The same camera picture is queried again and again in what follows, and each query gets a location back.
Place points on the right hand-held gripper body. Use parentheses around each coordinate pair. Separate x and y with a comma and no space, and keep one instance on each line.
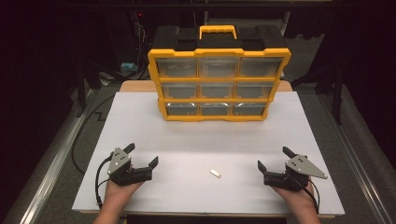
(300,165)

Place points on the aluminium rail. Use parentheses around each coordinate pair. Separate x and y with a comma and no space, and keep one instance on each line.
(53,165)
(355,168)

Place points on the person's left hand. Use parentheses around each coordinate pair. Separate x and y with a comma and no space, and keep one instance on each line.
(118,194)

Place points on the yellow and black organizer cabinet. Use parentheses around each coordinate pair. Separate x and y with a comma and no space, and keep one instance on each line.
(218,51)

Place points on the person's right hand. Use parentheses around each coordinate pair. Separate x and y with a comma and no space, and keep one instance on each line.
(300,199)

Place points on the grid of clear drawers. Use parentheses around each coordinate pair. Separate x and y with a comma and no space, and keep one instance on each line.
(176,67)

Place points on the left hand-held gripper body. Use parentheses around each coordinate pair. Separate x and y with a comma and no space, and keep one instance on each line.
(120,161)

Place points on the teal box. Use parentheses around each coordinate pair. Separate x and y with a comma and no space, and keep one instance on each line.
(128,66)

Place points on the small white block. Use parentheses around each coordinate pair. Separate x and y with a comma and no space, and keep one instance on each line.
(215,173)

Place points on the black metal stand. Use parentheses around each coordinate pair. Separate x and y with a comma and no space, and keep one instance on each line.
(337,93)
(81,90)

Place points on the clear plastic drawer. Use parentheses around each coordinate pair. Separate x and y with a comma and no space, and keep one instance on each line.
(260,67)

